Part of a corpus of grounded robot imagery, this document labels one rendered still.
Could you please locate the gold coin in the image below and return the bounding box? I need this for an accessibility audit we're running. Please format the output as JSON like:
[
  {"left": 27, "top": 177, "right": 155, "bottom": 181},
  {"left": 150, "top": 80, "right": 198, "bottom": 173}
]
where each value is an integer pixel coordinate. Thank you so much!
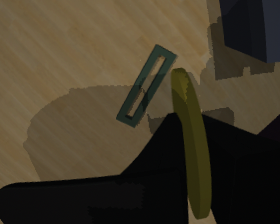
[{"left": 170, "top": 67, "right": 212, "bottom": 219}]

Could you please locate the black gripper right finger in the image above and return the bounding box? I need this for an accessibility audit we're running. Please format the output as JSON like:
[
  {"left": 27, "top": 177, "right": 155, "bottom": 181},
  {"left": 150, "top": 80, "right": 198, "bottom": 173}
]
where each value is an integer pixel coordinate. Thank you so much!
[{"left": 201, "top": 113, "right": 280, "bottom": 224}]

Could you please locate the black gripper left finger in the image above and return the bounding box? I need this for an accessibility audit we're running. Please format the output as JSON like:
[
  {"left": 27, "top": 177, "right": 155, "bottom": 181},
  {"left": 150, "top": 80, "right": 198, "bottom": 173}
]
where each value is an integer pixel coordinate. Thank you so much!
[{"left": 0, "top": 112, "right": 189, "bottom": 224}]

